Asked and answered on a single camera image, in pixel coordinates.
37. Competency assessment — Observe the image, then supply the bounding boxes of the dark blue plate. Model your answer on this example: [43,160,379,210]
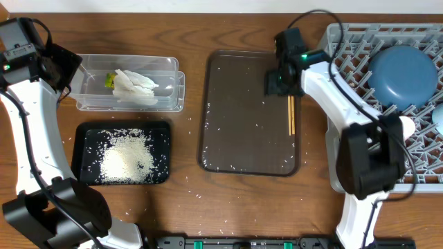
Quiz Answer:
[368,46,438,111]

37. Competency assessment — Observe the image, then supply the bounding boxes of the clear plastic bin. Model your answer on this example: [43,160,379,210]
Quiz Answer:
[69,54,185,112]

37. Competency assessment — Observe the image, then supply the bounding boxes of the dark brown serving tray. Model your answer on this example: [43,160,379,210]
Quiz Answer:
[197,50,301,177]

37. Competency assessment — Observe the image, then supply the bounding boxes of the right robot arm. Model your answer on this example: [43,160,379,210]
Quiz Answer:
[265,48,415,248]

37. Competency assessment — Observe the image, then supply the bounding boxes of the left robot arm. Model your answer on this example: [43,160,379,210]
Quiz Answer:
[1,41,143,248]

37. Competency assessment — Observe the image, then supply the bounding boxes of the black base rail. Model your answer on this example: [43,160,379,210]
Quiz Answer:
[152,234,416,249]

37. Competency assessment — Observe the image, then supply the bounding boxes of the yellow green snack wrapper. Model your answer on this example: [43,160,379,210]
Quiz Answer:
[105,73,117,89]

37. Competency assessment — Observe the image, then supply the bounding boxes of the pile of white rice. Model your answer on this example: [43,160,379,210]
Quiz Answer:
[84,128,170,184]

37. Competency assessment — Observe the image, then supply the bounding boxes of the cream white cup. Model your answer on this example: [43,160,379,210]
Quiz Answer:
[399,116,415,140]

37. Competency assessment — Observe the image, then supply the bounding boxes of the light blue bowl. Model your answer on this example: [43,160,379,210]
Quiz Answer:
[431,103,443,134]

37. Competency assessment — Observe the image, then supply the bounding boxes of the grey dishwasher rack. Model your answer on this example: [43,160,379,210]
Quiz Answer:
[318,23,442,193]

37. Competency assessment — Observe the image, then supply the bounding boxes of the wooden chopstick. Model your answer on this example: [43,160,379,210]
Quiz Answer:
[287,95,293,136]
[289,96,296,135]

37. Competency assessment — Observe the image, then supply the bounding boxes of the black waste tray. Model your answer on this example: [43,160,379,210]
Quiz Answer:
[71,120,172,186]

